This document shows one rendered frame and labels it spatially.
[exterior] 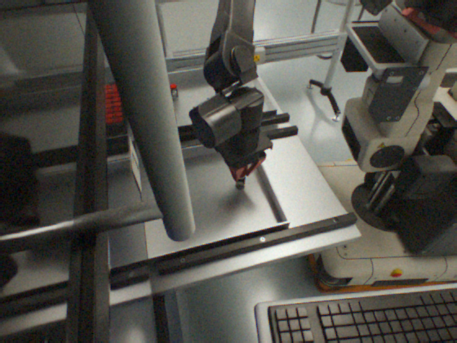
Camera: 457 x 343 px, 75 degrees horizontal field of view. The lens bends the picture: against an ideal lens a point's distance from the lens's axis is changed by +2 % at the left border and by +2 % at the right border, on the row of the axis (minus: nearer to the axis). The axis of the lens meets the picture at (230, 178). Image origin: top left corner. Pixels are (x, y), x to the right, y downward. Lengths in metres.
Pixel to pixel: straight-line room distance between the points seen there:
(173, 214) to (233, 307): 1.26
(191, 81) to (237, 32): 0.51
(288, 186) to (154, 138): 0.54
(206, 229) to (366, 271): 0.88
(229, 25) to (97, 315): 0.43
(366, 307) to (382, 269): 0.74
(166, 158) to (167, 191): 0.03
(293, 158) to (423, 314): 0.40
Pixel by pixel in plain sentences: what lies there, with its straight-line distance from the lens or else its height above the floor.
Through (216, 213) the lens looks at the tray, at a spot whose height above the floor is 0.88.
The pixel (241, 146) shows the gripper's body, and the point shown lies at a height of 1.03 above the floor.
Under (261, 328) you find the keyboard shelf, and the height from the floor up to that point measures 0.80.
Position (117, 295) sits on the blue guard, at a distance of 0.28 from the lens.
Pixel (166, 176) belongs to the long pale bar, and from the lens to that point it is 0.19.
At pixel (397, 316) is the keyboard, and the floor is 0.83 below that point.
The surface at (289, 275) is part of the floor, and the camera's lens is 1.54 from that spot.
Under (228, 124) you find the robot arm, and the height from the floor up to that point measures 1.11.
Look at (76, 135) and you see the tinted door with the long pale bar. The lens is 0.29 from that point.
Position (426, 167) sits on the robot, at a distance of 1.05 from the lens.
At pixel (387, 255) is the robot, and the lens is 1.40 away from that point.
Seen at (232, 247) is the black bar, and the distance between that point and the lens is 0.57.
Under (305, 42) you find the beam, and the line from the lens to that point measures 2.10.
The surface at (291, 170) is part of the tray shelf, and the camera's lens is 0.72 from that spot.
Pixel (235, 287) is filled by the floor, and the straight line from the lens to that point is 1.49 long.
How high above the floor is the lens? 1.41
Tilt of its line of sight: 50 degrees down
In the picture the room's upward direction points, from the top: straight up
